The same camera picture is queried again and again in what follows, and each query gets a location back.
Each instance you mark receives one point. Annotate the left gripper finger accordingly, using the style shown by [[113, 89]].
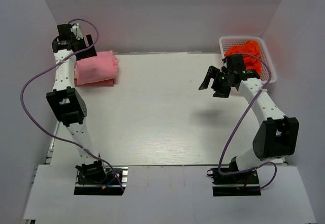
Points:
[[91, 51], [81, 55]]

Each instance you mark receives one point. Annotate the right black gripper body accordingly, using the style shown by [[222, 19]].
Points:
[[219, 81]]

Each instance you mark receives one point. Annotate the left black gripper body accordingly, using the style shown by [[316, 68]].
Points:
[[83, 48]]

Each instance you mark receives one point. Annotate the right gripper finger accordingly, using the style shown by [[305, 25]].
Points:
[[222, 92], [211, 74]]

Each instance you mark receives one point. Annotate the pink t shirt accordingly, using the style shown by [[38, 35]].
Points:
[[97, 68]]

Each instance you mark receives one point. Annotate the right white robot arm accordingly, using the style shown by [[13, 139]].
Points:
[[277, 134]]

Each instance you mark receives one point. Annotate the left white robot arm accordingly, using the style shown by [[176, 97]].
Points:
[[66, 103]]

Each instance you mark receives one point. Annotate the folded salmon t shirt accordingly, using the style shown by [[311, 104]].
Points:
[[107, 82]]

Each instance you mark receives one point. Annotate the orange t shirt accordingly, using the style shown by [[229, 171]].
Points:
[[252, 48]]

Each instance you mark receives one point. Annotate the white plastic basket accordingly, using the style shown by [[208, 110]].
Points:
[[227, 42]]

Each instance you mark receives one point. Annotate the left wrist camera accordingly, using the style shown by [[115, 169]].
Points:
[[77, 31]]

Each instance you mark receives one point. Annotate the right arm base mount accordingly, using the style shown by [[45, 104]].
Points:
[[237, 185]]

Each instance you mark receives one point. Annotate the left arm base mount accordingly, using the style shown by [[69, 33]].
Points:
[[98, 180]]

